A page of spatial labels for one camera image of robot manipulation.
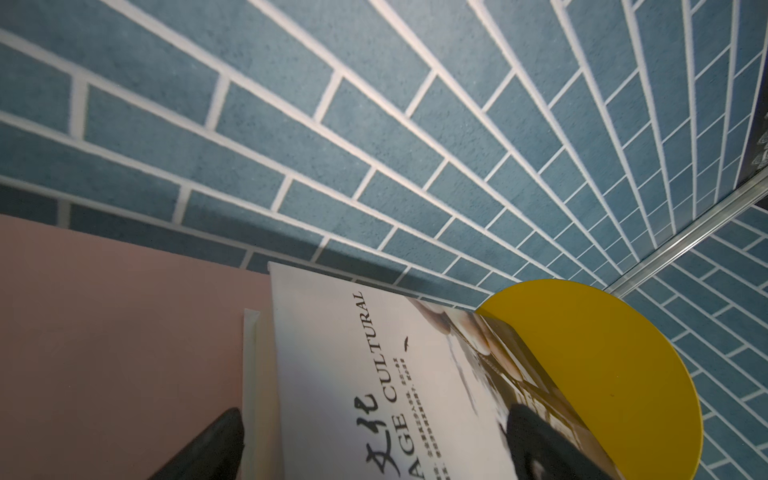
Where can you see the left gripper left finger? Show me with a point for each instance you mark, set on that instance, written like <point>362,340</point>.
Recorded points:
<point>215,453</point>

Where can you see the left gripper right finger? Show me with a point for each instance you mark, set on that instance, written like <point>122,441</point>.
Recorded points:
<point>540,452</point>

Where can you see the Heritage Cultural book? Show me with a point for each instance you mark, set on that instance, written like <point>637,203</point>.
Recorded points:
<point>357,382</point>

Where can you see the yellow pink blue bookshelf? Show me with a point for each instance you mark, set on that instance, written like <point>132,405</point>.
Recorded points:
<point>114,357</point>

